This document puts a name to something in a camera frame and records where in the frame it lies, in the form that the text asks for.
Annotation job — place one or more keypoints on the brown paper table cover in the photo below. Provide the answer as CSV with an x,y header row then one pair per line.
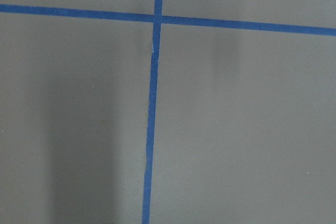
x,y
167,111

